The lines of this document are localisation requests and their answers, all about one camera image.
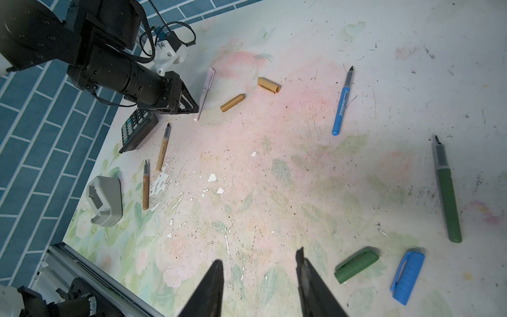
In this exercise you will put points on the white pink pen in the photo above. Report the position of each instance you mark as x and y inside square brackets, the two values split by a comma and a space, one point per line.
[201, 106]

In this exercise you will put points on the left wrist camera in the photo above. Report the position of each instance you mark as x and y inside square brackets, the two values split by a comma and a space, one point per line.
[170, 49]

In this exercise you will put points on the blue pen cap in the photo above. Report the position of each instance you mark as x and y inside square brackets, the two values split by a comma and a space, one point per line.
[406, 276]

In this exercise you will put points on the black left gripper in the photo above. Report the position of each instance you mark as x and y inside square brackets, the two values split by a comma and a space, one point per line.
[163, 95]

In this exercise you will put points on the green pen cap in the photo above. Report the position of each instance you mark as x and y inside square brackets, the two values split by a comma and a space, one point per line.
[355, 264]

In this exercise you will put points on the blue pen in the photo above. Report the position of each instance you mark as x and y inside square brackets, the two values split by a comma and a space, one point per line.
[343, 102]

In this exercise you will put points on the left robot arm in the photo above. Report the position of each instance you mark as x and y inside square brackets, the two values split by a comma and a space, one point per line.
[65, 67]

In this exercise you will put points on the pink pen cap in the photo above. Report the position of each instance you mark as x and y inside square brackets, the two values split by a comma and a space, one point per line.
[208, 80]

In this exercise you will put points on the metal frame rail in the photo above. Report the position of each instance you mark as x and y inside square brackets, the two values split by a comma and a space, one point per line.
[61, 264]

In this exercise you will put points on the tan pen cap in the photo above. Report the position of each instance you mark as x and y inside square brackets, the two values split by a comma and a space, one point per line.
[232, 102]
[268, 85]

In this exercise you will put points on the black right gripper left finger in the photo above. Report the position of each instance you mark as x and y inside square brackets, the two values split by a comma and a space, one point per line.
[207, 299]

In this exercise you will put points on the tan pen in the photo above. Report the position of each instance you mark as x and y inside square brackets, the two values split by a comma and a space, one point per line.
[146, 183]
[163, 148]

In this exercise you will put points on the green pen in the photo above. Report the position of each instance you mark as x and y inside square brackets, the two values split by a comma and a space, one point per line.
[446, 190]

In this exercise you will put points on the black calculator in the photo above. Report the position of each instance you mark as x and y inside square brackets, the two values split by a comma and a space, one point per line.
[136, 128]

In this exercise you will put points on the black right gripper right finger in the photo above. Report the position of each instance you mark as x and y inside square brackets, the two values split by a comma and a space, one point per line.
[316, 298]

